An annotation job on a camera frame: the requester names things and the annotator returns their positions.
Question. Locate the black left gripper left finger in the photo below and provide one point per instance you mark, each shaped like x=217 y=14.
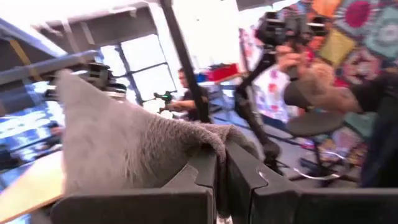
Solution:
x=140 y=205

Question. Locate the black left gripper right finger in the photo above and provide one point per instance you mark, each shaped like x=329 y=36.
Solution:
x=295 y=208

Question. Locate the grey woven towel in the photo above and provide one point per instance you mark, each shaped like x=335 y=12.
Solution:
x=118 y=143

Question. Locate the person's forearm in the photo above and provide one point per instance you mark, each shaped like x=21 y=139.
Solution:
x=323 y=90

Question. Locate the grey metal shelf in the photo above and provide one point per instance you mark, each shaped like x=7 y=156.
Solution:
x=109 y=28

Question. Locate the black green small gripper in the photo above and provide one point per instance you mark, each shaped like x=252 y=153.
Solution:
x=164 y=97

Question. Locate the black round stool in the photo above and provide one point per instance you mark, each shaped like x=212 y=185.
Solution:
x=314 y=123

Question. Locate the red box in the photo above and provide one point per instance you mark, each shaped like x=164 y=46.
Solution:
x=222 y=72

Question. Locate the person's hand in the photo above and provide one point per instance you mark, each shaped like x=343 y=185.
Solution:
x=290 y=60

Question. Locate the window with dark frame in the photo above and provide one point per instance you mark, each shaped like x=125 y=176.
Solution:
x=146 y=71

